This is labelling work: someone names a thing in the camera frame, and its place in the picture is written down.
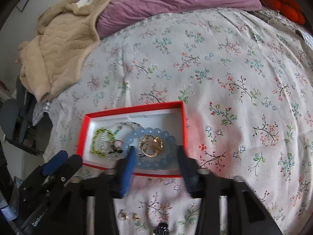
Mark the black beaded hair clip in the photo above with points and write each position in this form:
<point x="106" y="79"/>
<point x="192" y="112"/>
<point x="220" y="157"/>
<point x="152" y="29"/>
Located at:
<point x="161" y="229"/>

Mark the floral white bedsheet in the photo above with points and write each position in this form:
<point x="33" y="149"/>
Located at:
<point x="246" y="85"/>

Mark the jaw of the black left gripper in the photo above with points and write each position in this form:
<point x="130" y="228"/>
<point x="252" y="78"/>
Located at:
<point x="71" y="166"/>

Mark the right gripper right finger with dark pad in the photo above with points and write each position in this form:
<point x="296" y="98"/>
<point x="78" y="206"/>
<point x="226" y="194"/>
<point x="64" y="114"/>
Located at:
<point x="189" y="170"/>

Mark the beige fleece blanket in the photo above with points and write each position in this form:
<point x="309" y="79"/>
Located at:
<point x="65" y="36"/>

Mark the gold ring green stone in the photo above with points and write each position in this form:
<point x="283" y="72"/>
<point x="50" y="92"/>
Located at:
<point x="151" y="145"/>

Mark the jaw of the blue-tipped left gripper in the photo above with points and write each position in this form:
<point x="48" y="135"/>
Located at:
<point x="54" y="163"/>

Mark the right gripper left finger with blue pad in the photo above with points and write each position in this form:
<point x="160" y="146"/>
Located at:
<point x="124" y="172"/>

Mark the dark chair beside bed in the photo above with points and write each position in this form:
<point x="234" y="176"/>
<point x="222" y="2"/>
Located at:
<point x="18" y="125"/>

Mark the red jewelry box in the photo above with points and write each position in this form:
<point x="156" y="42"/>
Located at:
<point x="106" y="137"/>

